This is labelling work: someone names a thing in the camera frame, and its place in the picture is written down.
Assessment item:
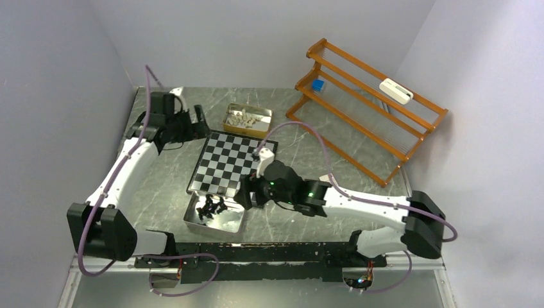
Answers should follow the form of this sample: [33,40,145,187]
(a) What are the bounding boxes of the pile of white chess pieces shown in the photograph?
[226,108,260,128]

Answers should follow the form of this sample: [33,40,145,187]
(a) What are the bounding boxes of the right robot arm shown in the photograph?
[234,160,446,266]

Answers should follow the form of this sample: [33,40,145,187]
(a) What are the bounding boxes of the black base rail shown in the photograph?
[134,242,387,284]

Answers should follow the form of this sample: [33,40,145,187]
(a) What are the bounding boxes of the white rectangular device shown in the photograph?
[378,78,414,105]

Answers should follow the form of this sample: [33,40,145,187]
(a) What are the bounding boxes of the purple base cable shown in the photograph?
[140,253,221,298]

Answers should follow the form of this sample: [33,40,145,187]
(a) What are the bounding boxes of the pile of black chess pieces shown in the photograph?
[196,194,228,221]

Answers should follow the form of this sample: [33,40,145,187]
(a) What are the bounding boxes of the black and white chessboard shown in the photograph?
[186,130,262,198]

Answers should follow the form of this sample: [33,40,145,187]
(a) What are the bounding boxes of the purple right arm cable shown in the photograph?
[254,121,459,294]

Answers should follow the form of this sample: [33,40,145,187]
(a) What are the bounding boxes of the blue cube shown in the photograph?
[311,79,327,93]

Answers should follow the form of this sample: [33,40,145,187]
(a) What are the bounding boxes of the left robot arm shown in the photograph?
[67,87,210,267]

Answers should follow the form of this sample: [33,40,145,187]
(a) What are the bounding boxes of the gold tin box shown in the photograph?
[222,103,273,138]

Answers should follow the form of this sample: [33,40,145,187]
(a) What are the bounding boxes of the orange wooden rack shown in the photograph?
[285,38,448,187]

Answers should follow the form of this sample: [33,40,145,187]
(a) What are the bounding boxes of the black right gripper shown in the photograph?
[233,169,294,210]

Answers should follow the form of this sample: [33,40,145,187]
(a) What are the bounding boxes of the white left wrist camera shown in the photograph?
[169,87,183,98]

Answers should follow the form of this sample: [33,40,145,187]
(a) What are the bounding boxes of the silver tin box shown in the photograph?
[183,191,246,237]

